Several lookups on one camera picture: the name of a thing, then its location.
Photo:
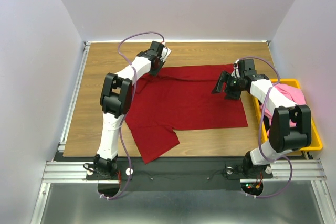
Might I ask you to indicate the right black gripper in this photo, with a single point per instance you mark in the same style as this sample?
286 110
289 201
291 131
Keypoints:
230 94

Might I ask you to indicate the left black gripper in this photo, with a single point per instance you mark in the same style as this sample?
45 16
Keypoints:
154 72

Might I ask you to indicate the red t shirt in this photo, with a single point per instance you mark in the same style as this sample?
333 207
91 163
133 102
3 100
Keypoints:
179 98

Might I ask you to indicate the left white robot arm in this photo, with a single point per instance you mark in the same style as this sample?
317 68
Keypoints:
116 98

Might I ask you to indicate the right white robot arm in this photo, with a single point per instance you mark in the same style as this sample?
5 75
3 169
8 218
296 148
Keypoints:
290 127

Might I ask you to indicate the pink t shirt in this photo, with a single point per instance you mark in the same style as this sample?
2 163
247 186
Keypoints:
292 93

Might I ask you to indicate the yellow plastic bin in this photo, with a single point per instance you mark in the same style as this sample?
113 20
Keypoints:
316 142

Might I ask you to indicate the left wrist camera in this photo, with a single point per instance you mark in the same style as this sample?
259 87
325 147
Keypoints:
159 50

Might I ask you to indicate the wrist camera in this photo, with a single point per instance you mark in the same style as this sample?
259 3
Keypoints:
159 50
246 67

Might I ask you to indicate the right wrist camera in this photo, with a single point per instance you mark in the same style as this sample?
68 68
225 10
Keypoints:
246 67

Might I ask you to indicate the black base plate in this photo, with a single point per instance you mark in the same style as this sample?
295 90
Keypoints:
177 174

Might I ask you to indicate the aluminium frame rail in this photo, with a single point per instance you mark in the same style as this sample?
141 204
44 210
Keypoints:
45 186

